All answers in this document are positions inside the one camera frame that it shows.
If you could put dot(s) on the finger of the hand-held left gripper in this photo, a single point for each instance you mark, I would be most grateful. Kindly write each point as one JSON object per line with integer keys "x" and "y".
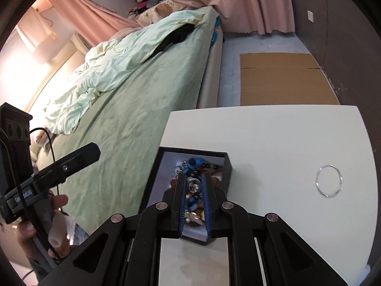
{"x": 74, "y": 161}

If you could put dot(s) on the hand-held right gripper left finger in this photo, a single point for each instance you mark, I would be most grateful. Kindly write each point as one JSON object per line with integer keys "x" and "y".
{"x": 181, "y": 202}

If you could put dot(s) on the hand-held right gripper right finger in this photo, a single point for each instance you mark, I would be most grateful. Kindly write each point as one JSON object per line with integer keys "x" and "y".
{"x": 208, "y": 202}

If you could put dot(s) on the black box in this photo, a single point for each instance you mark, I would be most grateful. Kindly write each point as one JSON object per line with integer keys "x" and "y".
{"x": 153, "y": 181}

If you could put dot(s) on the pile of beaded jewelry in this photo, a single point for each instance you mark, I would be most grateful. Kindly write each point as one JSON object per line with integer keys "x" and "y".
{"x": 196, "y": 166}

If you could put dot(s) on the thin silver bangle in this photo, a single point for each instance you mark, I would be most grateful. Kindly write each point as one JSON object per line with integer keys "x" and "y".
{"x": 316, "y": 181}

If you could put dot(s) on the person's left hand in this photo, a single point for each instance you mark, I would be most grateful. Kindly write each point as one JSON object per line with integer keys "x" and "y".
{"x": 61, "y": 232}

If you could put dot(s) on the bed with green sheet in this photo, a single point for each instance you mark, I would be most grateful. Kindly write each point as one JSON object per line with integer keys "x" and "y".
{"x": 134, "y": 101}

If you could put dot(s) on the white table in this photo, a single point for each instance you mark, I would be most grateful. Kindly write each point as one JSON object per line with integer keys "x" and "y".
{"x": 268, "y": 140}

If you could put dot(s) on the pale green duvet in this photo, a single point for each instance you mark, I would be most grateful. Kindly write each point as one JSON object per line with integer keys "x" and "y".
{"x": 104, "y": 74}

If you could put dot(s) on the beige headboard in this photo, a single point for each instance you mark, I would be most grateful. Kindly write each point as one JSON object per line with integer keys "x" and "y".
{"x": 79, "y": 43}

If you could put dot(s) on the beige bed base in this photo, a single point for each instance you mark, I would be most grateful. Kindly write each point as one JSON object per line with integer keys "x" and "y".
{"x": 211, "y": 74}

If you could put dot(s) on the pink pillow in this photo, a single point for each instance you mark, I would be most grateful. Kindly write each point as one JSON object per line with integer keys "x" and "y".
{"x": 125, "y": 32}

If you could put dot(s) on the flat cardboard sheet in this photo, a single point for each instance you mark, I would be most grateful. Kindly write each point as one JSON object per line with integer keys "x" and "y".
{"x": 282, "y": 80}

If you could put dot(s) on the narrow pink curtain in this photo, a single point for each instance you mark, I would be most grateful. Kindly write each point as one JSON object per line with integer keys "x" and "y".
{"x": 98, "y": 15}

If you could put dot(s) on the black cloth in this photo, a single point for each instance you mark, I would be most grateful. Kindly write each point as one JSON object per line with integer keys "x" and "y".
{"x": 178, "y": 35}

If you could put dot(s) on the cartoon print bed sheet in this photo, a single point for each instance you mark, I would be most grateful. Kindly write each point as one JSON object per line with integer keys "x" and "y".
{"x": 215, "y": 34}

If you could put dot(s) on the bear print pillow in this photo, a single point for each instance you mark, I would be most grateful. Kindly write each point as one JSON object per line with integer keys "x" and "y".
{"x": 160, "y": 10}

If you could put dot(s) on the wide pink curtain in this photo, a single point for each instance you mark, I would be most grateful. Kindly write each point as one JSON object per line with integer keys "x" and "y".
{"x": 238, "y": 0}

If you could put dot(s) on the white wall socket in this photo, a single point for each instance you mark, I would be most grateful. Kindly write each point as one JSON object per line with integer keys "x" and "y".
{"x": 310, "y": 16}

